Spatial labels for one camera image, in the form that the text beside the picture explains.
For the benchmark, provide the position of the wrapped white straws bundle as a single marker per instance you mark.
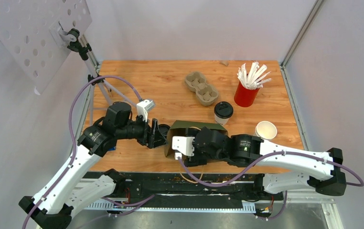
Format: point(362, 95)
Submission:
point(255, 77)

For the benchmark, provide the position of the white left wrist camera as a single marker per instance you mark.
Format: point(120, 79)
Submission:
point(143, 107)

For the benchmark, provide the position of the white perforated board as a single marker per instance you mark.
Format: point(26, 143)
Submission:
point(37, 33)

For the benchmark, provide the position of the red cylindrical straw holder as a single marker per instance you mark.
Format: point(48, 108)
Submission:
point(245, 97)

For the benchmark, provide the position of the cardboard cup carrier stack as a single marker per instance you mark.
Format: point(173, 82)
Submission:
point(205, 92)

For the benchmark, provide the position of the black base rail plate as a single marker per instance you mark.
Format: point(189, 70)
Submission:
point(170, 190)

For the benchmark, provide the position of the white paper cup stack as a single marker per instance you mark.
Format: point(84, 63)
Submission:
point(266, 130)

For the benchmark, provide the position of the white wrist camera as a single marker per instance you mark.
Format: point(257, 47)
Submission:
point(182, 146)
point(143, 107)

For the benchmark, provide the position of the black coffee cup lid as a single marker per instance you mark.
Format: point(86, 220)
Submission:
point(223, 110)

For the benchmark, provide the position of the white paper coffee cup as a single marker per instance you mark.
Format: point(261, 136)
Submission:
point(221, 120)

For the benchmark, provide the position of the white tripod stand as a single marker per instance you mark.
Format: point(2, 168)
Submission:
point(84, 50)

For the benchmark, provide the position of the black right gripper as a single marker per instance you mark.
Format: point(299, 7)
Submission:
point(196, 160)

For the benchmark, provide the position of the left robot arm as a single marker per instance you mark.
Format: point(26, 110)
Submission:
point(55, 205)

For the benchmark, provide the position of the green paper bag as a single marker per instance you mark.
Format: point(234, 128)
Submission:
point(179, 127)

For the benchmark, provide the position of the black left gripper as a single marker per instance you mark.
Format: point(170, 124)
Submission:
point(152, 137)

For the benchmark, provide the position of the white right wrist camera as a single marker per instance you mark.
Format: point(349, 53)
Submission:
point(182, 146)

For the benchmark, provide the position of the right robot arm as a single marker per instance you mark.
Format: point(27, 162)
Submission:
point(320, 171)

